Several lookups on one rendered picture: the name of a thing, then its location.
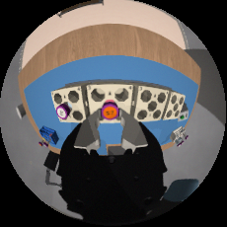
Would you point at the cream bucket adapter with holes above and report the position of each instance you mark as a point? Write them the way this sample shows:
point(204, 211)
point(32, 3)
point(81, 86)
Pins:
point(98, 93)
point(156, 96)
point(71, 94)

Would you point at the blue bench mat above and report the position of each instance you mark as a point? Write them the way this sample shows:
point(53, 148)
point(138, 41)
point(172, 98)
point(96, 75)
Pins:
point(123, 67)

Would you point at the blue tube rack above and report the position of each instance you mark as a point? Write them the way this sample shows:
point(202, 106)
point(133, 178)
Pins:
point(46, 131)

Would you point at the white tube rack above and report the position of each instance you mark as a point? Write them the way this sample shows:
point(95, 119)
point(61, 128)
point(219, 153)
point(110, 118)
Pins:
point(175, 135)

